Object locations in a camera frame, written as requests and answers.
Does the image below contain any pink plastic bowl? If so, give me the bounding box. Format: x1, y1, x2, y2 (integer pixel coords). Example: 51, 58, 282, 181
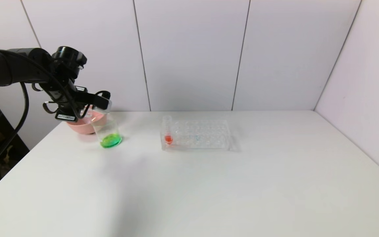
66, 109, 108, 135

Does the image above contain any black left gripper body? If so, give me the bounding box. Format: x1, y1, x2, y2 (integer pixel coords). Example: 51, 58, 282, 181
55, 79, 82, 122

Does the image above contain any clear acrylic test tube rack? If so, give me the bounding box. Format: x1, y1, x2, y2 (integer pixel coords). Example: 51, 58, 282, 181
160, 115, 232, 152

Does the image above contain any test tube with red pigment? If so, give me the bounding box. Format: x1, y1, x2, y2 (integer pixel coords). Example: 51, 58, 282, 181
163, 115, 174, 145

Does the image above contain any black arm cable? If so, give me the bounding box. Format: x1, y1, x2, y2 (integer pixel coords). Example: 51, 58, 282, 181
0, 39, 88, 175

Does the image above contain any test tube with blue pigment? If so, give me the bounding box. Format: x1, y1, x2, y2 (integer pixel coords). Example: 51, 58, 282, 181
91, 98, 113, 115

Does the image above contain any clear glass beaker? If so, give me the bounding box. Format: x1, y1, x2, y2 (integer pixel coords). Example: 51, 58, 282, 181
91, 113, 123, 148

